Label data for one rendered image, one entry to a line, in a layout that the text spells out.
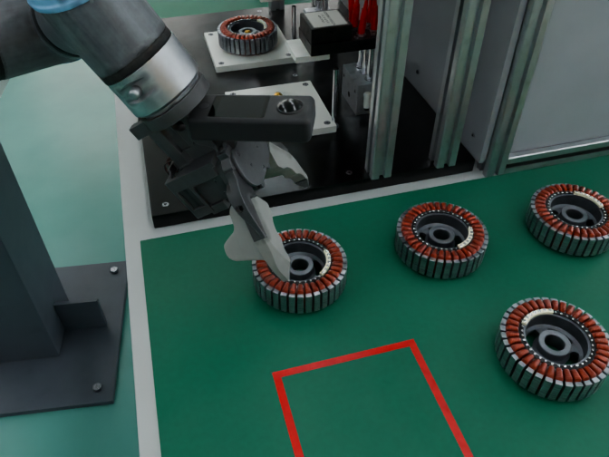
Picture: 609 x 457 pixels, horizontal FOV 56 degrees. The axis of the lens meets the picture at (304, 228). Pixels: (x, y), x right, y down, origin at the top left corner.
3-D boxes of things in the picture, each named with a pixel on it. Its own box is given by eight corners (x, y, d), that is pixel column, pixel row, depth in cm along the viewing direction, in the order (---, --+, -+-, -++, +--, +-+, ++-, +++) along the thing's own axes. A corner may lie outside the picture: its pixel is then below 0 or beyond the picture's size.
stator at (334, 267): (244, 309, 66) (241, 288, 63) (264, 242, 74) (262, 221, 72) (340, 321, 65) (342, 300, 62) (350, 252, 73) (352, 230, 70)
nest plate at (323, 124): (242, 147, 86) (241, 140, 86) (225, 98, 97) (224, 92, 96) (336, 131, 89) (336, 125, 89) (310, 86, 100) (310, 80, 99)
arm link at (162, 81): (181, 19, 52) (152, 63, 46) (213, 60, 54) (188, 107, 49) (125, 56, 55) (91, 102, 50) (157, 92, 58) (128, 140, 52)
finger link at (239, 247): (251, 291, 60) (220, 209, 60) (297, 277, 58) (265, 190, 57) (236, 300, 58) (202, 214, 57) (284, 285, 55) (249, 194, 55)
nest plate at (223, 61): (217, 72, 104) (216, 66, 103) (204, 38, 114) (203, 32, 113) (296, 63, 107) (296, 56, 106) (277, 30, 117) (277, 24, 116)
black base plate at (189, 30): (154, 228, 76) (151, 216, 75) (129, 32, 122) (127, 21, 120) (472, 171, 86) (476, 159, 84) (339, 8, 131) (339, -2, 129)
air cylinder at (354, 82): (355, 115, 93) (357, 84, 89) (341, 92, 98) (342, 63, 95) (384, 111, 94) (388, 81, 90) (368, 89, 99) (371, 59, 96)
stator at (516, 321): (627, 379, 59) (642, 358, 57) (543, 421, 56) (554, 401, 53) (551, 303, 67) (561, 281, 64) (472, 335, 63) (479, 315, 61)
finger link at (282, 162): (270, 176, 71) (224, 160, 64) (310, 159, 69) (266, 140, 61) (275, 199, 71) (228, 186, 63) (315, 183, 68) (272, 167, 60)
